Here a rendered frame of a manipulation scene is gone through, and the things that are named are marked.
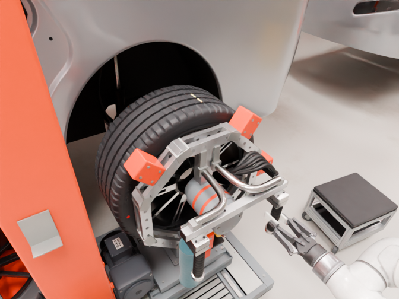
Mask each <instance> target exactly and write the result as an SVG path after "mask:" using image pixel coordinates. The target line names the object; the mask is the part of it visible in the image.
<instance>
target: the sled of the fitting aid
mask: <svg viewBox="0 0 399 299"><path fill-rule="evenodd" d="M219 247H220V248H221V249H222V251H223V256H222V257H220V258H218V259H217V260H215V261H214V262H212V263H210V264H209V265H207V266H206V267H204V273H205V274H204V279H203V280H202V281H199V283H198V284H197V285H199V284H201V283H202V282H204V281H205V280H207V279H208V278H210V277H212V276H213V275H215V274H216V273H218V272H220V271H221V270H222V269H224V268H226V267H227V266H229V265H230V264H232V259H233V256H232V255H231V254H230V253H229V251H228V250H227V249H226V248H225V247H224V246H223V244H219ZM134 249H135V251H136V253H139V252H138V250H137V247H134ZM197 285H196V286H197ZM196 286H195V287H196ZM195 287H192V288H187V287H184V286H183V285H182V284H181V282H180V283H178V284H176V285H175V286H173V287H171V288H170V289H168V290H167V291H165V292H163V293H162V294H161V293H160V291H159V289H158V287H157V285H156V283H155V282H154V287H153V288H154V289H153V290H149V292H148V293H147V295H148V297H149V299H177V298H179V297H180V296H182V295H184V294H185V293H187V292H188V291H190V290H191V289H193V288H195Z"/></svg>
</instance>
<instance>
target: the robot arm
mask: <svg viewBox="0 0 399 299"><path fill-rule="evenodd" d="M264 218H265V219H266V220H267V221H269V225H270V226H272V227H273V229H274V232H273V235H274V237H275V238H276V239H277V240H278V241H279V242H280V243H281V244H282V245H283V246H284V248H285V249H286V250H287V252H288V254H289V255H290V256H292V255H293V254H298V255H300V256H302V257H303V260H304V261H305V262H306V263H307V264H308V265H309V266H310V267H313V269H312V272H313V273H314V274H315V275H316V276H317V277H318V278H319V279H320V280H321V281H322V282H323V283H324V284H325V285H326V286H327V287H328V288H329V289H330V291H331V293H332V295H333V296H334V297H335V298H336V299H386V298H385V297H384V296H383V295H382V292H383V291H384V289H386V287H389V288H399V238H396V237H386V238H382V239H380V240H378V241H376V242H375V243H374V244H372V245H371V246H369V247H368V248H367V249H366V250H365V251H364V252H363V253H362V254H361V255H360V256H359V258H358V259H357V260H356V261H355V262H354V263H352V264H351V265H349V266H347V265H346V264H345V263H344V262H343V261H341V260H340V259H339V258H338V257H337V256H336V255H335V254H334V253H332V252H327V250H325V249H324V248H323V247H322V246H321V245H320V244H318V243H317V242H316V241H315V238H316V236H317V233H315V232H313V231H311V230H310V229H309V228H308V227H306V226H305V225H304V224H302V223H301V222H300V221H299V220H298V219H296V218H295V217H293V218H288V217H287V216H286V215H285V214H284V213H281V215H280V218H279V220H280V221H281V222H282V223H283V224H286V225H288V226H289V227H290V228H291V230H292V231H293V232H294V233H295V235H296V236H297V237H294V236H292V235H291V234H290V233H288V232H287V231H286V230H284V229H283V228H281V227H280V226H279V225H280V223H279V222H278V221H276V220H275V219H274V218H273V217H272V216H271V215H270V214H269V213H268V212H267V211H265V212H264ZM290 243H291V244H290ZM292 245H293V246H294V247H295V248H294V247H292Z"/></svg>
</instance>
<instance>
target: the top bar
mask: <svg viewBox="0 0 399 299"><path fill-rule="evenodd" d="M287 184H288V181H287V180H286V179H285V180H284V183H283V185H281V186H279V187H276V186H273V187H272V188H270V189H268V190H265V191H263V192H258V193H250V194H248V195H246V196H244V197H242V198H240V199H238V200H236V201H234V202H232V203H230V204H228V205H227V206H226V208H225V209H224V211H223V212H222V213H221V214H220V215H218V216H217V217H215V218H213V219H211V220H209V221H207V222H205V223H203V224H202V228H200V229H199V230H196V231H195V232H192V231H191V229H190V228H189V227H188V226H186V227H184V228H182V229H181V230H180V236H181V237H182V238H183V240H184V241H185V242H187V241H190V240H192V239H193V238H195V237H197V236H198V235H200V234H202V233H204V232H206V231H208V230H210V229H211V228H213V227H215V226H217V225H219V224H221V223H222V222H224V221H226V220H228V219H229V218H231V217H234V216H235V215H237V214H239V213H241V212H242V211H244V210H246V209H248V208H250V207H252V206H254V205H255V204H257V203H259V202H261V201H263V200H264V199H266V198H268V197H270V196H272V195H273V194H275V193H277V192H279V191H281V190H283V189H285V188H286V187H287Z"/></svg>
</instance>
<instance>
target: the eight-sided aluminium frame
mask: <svg viewBox="0 0 399 299"><path fill-rule="evenodd" d="M230 141H233V142H234V143H236V144H237V145H238V146H240V147H241V148H242V149H244V150H245V151H244V155H243V156H245V154H247V153H248V152H250V151H257V152H258V153H260V154H261V153H262V151H261V150H260V148H258V147H257V146H256V145H255V144H253V143H252V142H251V141H250V140H248V139H247V138H245V137H244V136H241V132H239V131H238V130H237V129H236V128H234V127H233V126H232V125H230V124H228V123H227V122H225V123H220V124H219V125H217V126H213V127H211V128H208V129H205V130H203V131H199V132H196V133H193V134H191V135H188V136H184V137H182V138H178V139H176V140H174V141H172V142H171V143H170V144H169V145H168V146H167V147H166V149H165V151H164V152H163V153H162V155H161V156H160V157H159V159H158V160H159V162H160V163H161V164H162V166H163V167H164V168H165V169H166V170H165V171H164V173H163V174H162V175H161V176H160V178H159V179H158V181H156V183H155V184H154V186H151V185H148V184H145V183H142V182H140V183H139V184H138V186H136V187H135V189H134V191H133V192H132V201H133V206H134V213H135V220H136V225H137V228H136V229H137V232H138V235H139V237H140V239H141V240H142V242H143V244H144V245H146V246H157V247H168V248H175V249H179V242H180V240H181V238H182V237H181V232H180V231H170V230H163V229H159V228H153V223H152V216H151V205H150V204H151V202H152V201H153V199H154V198H155V197H156V196H157V194H158V193H159V192H160V191H161V190H162V188H163V187H164V186H165V184H166V183H167V182H168V181H169V179H170V178H171V177H172V176H173V174H174V173H175V171H176V170H177V169H178V168H179V167H180V165H181V164H182V163H183V162H184V160H186V159H187V158H189V157H191V156H193V155H196V154H199V153H200V152H202V151H205V150H210V149H212V148H214V147H215V146H218V145H222V144H225V143H227V142H230ZM256 176H257V172H254V173H249V174H243V175H242V180H241V181H243V182H245V183H247V184H249V185H255V179H256ZM239 193H240V194H239ZM229 194H230V195H231V196H232V197H233V198H234V199H235V200H238V199H240V198H242V197H244V196H246V195H248V194H250V192H246V191H244V190H242V189H240V188H238V187H236V186H235V187H234V188H233V190H232V191H231V192H230V193H229Z"/></svg>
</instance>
